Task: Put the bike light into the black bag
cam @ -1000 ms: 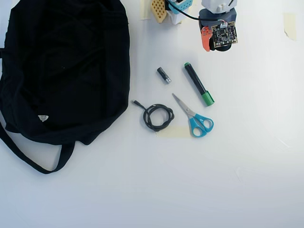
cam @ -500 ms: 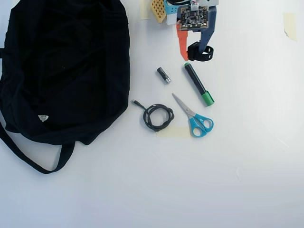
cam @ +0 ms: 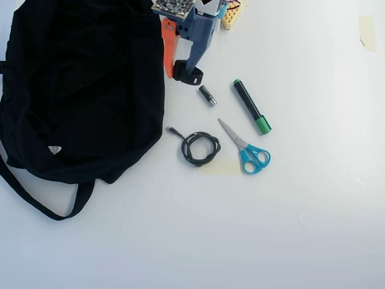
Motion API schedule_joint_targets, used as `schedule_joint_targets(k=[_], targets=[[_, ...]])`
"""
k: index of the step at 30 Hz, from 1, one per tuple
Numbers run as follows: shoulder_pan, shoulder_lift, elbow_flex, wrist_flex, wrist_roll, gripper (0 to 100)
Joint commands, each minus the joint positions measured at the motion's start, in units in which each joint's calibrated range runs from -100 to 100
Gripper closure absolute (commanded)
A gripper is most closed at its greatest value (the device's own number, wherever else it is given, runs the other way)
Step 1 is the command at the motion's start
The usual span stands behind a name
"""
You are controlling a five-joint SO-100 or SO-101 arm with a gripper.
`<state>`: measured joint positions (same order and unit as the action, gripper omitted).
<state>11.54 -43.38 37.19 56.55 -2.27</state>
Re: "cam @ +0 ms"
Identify black AA battery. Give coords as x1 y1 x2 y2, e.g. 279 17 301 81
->
198 85 218 108

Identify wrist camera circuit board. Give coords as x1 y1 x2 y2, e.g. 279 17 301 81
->
150 0 196 20

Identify blue handled scissors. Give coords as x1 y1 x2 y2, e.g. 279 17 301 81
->
217 117 271 175

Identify black marker with green cap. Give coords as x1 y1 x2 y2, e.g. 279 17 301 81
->
233 78 273 136

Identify black fabric bag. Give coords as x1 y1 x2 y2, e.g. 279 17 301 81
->
0 0 167 222

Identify coiled black USB cable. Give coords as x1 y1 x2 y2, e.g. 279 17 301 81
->
166 126 223 169

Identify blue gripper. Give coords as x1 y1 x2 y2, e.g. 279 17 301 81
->
161 8 221 80

